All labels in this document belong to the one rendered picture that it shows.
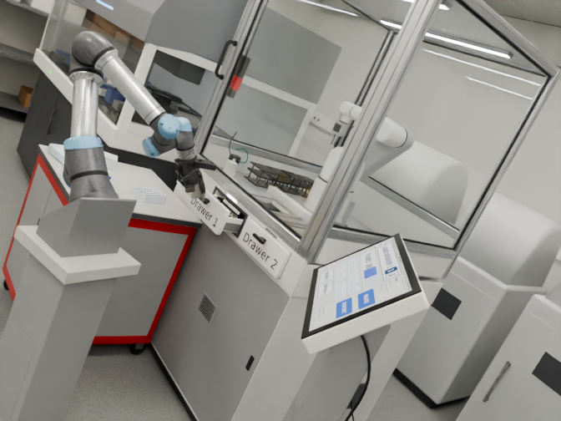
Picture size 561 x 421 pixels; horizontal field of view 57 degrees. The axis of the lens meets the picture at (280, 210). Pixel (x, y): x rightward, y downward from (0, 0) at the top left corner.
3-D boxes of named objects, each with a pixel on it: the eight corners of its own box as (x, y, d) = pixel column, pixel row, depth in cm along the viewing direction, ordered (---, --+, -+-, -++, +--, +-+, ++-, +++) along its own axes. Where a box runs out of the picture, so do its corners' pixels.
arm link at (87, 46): (94, 11, 174) (190, 124, 178) (91, 29, 184) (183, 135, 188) (66, 26, 169) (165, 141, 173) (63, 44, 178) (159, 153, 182)
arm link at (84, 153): (70, 172, 156) (62, 130, 158) (68, 185, 168) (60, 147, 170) (111, 168, 162) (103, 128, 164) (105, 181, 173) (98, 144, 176)
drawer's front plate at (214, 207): (216, 235, 209) (226, 210, 206) (186, 204, 229) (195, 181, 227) (219, 235, 210) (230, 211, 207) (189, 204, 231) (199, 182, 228)
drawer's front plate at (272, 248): (275, 278, 193) (287, 253, 190) (237, 240, 213) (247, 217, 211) (279, 279, 194) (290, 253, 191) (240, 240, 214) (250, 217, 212)
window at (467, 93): (330, 225, 185) (444, -12, 164) (328, 225, 185) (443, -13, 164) (453, 249, 242) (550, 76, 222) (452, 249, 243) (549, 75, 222)
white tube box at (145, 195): (144, 203, 225) (146, 195, 224) (131, 194, 229) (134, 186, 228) (164, 203, 236) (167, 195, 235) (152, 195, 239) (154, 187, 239)
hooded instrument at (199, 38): (61, 279, 286) (174, -44, 242) (3, 154, 417) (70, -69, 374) (234, 290, 366) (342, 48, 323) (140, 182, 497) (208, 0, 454)
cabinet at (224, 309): (210, 467, 206) (291, 298, 187) (123, 315, 279) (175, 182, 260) (361, 434, 270) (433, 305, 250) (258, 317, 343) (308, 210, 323)
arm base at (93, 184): (88, 198, 152) (83, 166, 154) (59, 213, 160) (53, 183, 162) (129, 199, 165) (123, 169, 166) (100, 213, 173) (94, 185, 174)
